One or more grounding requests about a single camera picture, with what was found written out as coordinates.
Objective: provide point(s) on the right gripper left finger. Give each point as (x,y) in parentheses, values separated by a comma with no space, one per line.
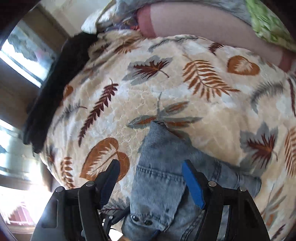
(74,214)

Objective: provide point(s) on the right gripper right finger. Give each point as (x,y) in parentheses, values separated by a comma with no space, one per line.
(244,219)

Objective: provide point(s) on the blue denim jeans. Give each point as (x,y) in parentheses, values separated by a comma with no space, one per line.
(161,207)

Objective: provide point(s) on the leaf-print beige blanket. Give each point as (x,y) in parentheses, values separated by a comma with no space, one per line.
(225,101)

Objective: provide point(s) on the black cloth at left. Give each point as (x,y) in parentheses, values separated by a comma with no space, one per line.
(70,62)

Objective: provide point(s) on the stained glass wooden door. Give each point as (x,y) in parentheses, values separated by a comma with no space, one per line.
(31,40)

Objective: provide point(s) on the white crumpled cloth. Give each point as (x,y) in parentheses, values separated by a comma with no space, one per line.
(100,20)

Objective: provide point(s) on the purple printed item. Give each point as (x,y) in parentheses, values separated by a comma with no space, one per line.
(129,23)

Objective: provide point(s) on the green patterned folded cloth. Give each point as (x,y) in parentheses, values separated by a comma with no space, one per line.
(268,26)

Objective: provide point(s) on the grey quilted pillow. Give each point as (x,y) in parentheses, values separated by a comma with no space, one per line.
(124,9)

